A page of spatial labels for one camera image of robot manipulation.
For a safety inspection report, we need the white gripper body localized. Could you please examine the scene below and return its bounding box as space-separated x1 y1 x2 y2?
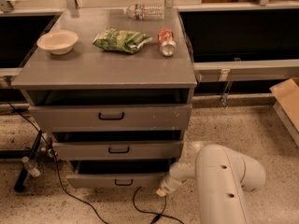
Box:
159 174 183 195

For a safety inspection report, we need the grey bottom drawer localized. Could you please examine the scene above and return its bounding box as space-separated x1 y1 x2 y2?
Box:
66 159 172 188

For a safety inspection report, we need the grey drawer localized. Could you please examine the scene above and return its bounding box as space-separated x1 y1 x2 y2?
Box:
53 141 183 161
29 105 192 133
66 159 172 188

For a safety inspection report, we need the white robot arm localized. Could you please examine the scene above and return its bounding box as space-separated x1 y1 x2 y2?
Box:
157 145 266 224

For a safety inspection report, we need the grey middle drawer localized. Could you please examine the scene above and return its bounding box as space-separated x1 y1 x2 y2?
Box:
53 141 183 161

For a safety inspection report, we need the grey top drawer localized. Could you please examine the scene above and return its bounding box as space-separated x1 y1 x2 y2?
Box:
29 105 192 133

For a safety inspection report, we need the grey drawer cabinet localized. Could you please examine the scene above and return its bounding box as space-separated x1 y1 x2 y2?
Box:
10 7 198 179

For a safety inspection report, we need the small bottle on floor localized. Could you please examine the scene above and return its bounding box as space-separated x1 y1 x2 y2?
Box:
21 156 41 177

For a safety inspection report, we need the red soda can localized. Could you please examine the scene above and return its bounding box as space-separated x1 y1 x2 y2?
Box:
158 28 177 57

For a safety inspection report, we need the black stand leg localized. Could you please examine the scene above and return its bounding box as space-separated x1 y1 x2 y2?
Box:
13 130 43 193

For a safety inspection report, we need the cardboard box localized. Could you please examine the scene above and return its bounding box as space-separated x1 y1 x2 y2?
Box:
270 77 299 131

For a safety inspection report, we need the green chip bag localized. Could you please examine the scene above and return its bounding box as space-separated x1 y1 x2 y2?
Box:
93 29 152 54

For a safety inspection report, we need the clear plastic water bottle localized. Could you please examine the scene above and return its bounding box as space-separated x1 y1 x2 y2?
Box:
123 4 165 21

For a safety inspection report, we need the white bowl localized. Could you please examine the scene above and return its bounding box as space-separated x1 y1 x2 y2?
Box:
36 30 78 55

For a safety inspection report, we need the black floor cable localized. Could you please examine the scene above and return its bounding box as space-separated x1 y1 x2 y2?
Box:
6 100 185 224

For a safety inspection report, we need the grey metal rail frame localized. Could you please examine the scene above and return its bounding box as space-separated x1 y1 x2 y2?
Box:
193 59 299 82

